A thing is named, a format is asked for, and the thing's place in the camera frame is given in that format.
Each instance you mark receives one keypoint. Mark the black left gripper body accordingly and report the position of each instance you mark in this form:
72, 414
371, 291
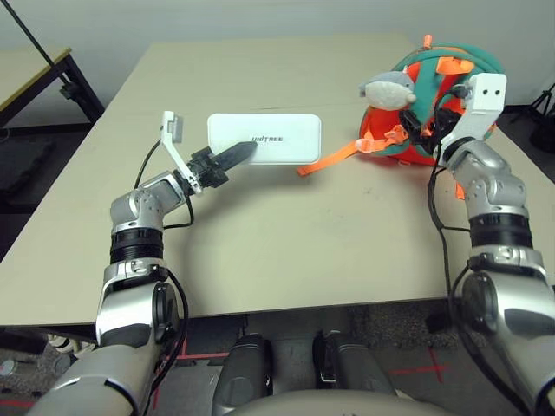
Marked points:
206, 167

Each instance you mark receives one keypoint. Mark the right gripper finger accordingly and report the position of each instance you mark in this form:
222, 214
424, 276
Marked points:
425, 141
412, 121

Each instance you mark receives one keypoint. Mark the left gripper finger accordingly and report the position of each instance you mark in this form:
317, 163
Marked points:
236, 152

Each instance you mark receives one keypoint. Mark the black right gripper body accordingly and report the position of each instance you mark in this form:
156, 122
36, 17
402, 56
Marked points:
440, 125

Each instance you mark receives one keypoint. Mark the orange and teal backpack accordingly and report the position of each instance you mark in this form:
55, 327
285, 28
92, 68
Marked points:
429, 86

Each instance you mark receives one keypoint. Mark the white pencil case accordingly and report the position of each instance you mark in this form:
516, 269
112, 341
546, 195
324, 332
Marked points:
269, 130

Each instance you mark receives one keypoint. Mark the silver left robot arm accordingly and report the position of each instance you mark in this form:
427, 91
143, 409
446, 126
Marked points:
134, 242

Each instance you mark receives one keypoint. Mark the grey plush shark toy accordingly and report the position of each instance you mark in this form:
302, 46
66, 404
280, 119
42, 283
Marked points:
388, 93

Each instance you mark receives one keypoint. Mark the black tripod stand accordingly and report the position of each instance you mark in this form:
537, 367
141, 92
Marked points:
544, 108

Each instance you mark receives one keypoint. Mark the black clamp on table leg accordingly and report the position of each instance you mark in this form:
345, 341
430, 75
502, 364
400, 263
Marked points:
69, 91

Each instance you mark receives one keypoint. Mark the black floor mat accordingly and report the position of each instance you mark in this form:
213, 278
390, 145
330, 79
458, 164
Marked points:
26, 167

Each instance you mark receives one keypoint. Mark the red floor tape lines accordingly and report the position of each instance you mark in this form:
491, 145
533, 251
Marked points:
204, 356

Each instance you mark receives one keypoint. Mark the dark grey left robot leg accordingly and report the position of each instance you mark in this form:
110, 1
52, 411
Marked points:
245, 368

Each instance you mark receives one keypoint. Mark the dark grey robot leg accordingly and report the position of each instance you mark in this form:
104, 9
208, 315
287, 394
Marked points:
351, 364
245, 368

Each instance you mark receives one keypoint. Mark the thin black pole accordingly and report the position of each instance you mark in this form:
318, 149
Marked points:
34, 41

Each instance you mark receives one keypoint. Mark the white black striped sneaker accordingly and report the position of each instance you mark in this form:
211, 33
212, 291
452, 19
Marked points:
65, 344

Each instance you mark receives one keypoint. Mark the red floor tape cross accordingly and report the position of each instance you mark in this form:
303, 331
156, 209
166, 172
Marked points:
422, 370

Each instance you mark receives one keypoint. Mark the dark grey right robot leg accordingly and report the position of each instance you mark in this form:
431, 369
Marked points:
351, 364

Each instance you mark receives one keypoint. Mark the beige robot torso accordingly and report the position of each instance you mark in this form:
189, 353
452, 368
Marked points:
334, 403

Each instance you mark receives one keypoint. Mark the grey caster wheel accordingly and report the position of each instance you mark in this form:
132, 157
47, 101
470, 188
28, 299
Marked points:
8, 367

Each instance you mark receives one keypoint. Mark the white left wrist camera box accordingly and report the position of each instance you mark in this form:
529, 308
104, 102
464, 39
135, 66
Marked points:
173, 138

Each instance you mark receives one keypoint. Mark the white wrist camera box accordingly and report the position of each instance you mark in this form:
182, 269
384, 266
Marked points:
487, 93
173, 138

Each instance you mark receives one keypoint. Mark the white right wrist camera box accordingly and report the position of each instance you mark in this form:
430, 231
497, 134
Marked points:
487, 93

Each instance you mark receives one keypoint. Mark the side table with black frame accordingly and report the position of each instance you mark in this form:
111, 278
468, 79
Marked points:
34, 71

